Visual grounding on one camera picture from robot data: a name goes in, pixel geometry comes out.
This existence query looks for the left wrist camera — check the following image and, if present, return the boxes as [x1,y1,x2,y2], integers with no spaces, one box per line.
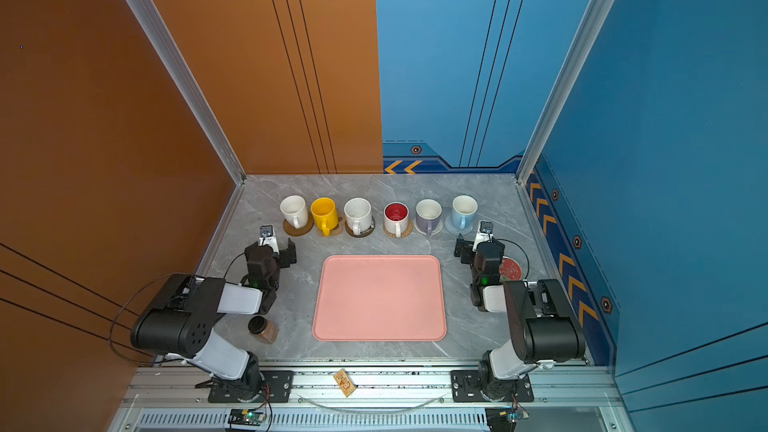
[258,225,279,253]

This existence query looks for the light blue mug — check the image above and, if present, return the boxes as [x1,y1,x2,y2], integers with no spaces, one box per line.
[451,195,478,225]

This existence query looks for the green controller board left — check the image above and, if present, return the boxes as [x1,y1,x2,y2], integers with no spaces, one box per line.
[227,408,270,431]

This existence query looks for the cream white mug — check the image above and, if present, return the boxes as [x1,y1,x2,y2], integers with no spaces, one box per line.
[280,195,309,229]

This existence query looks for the purple mug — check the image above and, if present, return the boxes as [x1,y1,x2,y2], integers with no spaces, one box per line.
[415,199,442,231]

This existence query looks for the light round wooden coaster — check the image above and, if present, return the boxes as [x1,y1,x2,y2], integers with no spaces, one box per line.
[282,217,314,237]

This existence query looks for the aluminium corner post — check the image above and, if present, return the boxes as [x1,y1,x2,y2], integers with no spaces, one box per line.
[515,0,615,186]
[125,0,246,186]

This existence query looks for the white mug red inside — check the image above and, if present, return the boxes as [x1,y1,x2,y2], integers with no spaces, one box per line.
[384,202,409,232]

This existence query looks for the yellow mug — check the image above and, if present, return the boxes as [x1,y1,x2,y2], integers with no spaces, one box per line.
[310,197,339,237]

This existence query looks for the dark brown round coaster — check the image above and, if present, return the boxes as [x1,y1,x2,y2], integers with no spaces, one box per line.
[345,221,375,238]

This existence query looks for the white speckled mug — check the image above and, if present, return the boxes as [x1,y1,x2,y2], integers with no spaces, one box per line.
[344,197,374,230]

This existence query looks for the woven rattan round coaster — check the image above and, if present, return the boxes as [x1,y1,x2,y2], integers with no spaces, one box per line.
[383,222,413,238]

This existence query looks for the light blue woven coaster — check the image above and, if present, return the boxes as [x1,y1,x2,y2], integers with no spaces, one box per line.
[444,215,473,236]

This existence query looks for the aluminium corner post right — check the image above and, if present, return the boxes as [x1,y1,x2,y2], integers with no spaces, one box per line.
[515,0,615,186]

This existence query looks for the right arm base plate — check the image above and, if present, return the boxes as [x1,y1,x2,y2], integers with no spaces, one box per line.
[450,370,535,403]

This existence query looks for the pink rectangular tray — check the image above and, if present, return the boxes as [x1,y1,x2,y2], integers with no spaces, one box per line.
[312,255,447,342]

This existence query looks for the small brown circuit board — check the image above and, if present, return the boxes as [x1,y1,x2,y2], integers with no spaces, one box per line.
[333,369,357,397]

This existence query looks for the cork paw print coaster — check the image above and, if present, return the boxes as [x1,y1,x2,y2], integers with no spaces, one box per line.
[317,222,344,237]

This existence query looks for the aluminium corner post left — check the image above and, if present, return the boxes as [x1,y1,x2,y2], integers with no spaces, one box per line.
[125,0,246,186]

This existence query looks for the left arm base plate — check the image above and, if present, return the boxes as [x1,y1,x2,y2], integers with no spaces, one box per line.
[208,370,294,404]

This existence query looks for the brown lidded small jar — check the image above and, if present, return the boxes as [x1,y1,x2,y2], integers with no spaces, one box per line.
[248,315,279,344]

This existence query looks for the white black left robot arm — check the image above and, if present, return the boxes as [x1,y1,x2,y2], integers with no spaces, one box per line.
[131,236,297,404]

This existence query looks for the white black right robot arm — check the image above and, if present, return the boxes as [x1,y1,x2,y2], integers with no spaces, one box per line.
[452,235,587,402]

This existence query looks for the multicolour woven round coaster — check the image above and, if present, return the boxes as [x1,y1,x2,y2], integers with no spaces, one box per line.
[414,219,444,236]

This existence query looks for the black controller board right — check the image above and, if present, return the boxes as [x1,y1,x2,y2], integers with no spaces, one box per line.
[485,408,524,432]

